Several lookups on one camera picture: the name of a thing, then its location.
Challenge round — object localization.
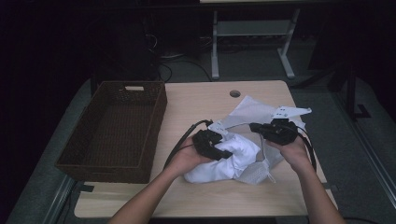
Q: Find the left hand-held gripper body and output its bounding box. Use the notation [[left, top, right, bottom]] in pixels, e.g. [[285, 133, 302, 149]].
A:
[[191, 120, 232, 161]]

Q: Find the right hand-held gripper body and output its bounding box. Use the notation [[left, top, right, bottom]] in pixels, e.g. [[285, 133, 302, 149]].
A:
[[261, 106, 312, 147]]

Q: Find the white cloth garment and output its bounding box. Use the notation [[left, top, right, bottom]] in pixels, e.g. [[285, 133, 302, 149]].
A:
[[183, 133, 262, 185]]

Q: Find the white mesh laundry bag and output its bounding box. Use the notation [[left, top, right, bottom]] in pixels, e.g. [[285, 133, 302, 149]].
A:
[[217, 94, 307, 187]]

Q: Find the dark brown woven basket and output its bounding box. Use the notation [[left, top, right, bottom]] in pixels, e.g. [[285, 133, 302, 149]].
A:
[[55, 80, 168, 185]]

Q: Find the person's left hand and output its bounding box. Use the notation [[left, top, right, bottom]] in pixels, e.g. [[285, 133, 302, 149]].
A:
[[169, 136, 213, 176]]

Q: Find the person's right hand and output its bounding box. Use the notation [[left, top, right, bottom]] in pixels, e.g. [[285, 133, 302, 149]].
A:
[[265, 136, 312, 172]]

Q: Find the black metal stand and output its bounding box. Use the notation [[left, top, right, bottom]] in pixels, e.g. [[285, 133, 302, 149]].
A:
[[340, 63, 372, 120]]

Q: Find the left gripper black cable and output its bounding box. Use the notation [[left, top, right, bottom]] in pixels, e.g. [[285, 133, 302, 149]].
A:
[[163, 119, 215, 171]]

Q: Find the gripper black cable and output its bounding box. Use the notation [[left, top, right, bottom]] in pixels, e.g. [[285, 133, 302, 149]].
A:
[[163, 119, 215, 171], [295, 125, 318, 173]]

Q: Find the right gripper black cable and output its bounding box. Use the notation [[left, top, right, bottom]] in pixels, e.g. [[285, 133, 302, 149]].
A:
[[295, 125, 318, 173]]

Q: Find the black floor cable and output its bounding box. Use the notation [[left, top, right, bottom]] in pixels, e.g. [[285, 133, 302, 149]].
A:
[[158, 55, 213, 83]]

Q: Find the metal floor rail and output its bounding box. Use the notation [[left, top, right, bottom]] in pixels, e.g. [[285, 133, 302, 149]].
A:
[[41, 175, 78, 224], [330, 92, 396, 208]]

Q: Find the white metal desk frame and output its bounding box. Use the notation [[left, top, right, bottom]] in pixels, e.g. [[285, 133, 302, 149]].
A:
[[199, 0, 302, 80]]

